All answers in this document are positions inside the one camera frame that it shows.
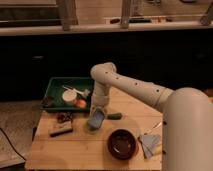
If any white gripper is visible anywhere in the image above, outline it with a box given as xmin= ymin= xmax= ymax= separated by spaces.
xmin=91 ymin=94 xmax=109 ymax=109

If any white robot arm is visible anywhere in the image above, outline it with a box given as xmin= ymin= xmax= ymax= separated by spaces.
xmin=90 ymin=62 xmax=213 ymax=171

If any green plastic cup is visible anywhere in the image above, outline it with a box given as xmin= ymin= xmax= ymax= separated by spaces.
xmin=84 ymin=123 xmax=98 ymax=134

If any dark small cup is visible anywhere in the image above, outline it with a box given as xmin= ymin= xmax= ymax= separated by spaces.
xmin=42 ymin=96 xmax=54 ymax=107

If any white plastic utensil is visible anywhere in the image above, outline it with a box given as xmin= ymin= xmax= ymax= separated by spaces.
xmin=62 ymin=85 xmax=91 ymax=99

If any orange toy fruit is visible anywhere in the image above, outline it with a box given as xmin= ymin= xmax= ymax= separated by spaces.
xmin=75 ymin=99 xmax=87 ymax=108

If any green cucumber toy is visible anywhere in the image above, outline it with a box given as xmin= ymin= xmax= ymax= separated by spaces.
xmin=106 ymin=113 xmax=122 ymax=120

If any dark pinecone object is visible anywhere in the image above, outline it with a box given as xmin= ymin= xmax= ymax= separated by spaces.
xmin=57 ymin=112 xmax=72 ymax=123

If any green plastic tray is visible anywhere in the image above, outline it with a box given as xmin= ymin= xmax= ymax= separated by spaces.
xmin=42 ymin=77 xmax=94 ymax=112

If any dark brown bowl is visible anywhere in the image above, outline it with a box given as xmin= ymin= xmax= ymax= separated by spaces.
xmin=107 ymin=129 xmax=138 ymax=160

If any metal spoon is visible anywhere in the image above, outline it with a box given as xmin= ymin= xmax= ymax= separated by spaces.
xmin=144 ymin=122 xmax=162 ymax=135

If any blue folded cloth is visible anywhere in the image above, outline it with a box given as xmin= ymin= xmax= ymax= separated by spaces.
xmin=138 ymin=134 xmax=162 ymax=159

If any yellow toy banana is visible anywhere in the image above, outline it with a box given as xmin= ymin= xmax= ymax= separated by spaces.
xmin=153 ymin=144 xmax=162 ymax=155

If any black cable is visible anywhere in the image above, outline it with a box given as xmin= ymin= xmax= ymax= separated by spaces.
xmin=0 ymin=127 xmax=27 ymax=162

